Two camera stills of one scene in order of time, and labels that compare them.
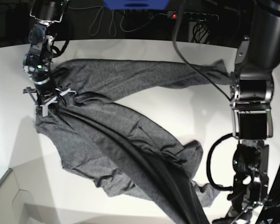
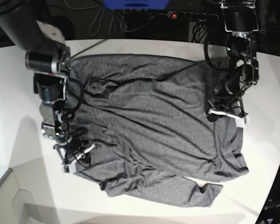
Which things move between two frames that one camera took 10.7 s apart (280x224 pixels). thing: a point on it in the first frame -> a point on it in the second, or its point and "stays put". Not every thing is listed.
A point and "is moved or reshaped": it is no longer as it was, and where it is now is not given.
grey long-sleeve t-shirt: [129, 155] is moved or reshaped
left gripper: [43, 100] -> [73, 156]
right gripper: [248, 192] -> [237, 111]
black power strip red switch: [192, 16] stays put
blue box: [136, 4] stays put
